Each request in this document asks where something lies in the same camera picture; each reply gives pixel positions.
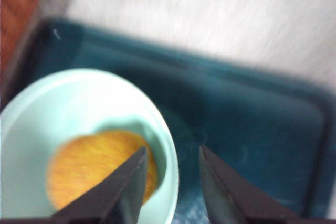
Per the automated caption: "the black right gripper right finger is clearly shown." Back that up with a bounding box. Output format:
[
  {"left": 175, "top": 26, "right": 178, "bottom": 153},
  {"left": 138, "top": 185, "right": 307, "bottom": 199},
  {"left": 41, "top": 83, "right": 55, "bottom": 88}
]
[{"left": 199, "top": 145, "right": 336, "bottom": 224}]

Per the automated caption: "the teal ribbed bowl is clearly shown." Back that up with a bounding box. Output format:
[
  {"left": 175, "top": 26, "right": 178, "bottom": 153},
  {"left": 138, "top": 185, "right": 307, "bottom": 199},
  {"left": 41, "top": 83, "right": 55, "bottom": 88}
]
[{"left": 0, "top": 68, "right": 180, "bottom": 224}]

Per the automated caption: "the dark rectangular tray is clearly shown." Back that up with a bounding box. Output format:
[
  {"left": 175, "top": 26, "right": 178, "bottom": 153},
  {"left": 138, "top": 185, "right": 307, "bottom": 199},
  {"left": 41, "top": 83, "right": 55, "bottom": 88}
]
[{"left": 15, "top": 16, "right": 334, "bottom": 224}]

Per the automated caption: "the brown wicker basket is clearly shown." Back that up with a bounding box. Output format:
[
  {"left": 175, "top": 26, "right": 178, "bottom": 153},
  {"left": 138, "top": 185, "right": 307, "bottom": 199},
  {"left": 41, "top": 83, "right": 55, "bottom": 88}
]
[{"left": 0, "top": 0, "right": 44, "bottom": 78}]

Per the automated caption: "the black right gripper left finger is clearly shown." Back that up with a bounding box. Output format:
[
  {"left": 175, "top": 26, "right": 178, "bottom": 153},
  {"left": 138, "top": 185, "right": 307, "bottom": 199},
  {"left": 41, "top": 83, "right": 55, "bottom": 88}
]
[{"left": 0, "top": 146, "right": 148, "bottom": 224}]

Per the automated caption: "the brown kiwifruit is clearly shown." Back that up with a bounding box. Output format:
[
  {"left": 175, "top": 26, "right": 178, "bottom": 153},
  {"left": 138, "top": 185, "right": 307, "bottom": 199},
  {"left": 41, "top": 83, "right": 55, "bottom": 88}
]
[{"left": 46, "top": 130, "right": 158, "bottom": 210}]

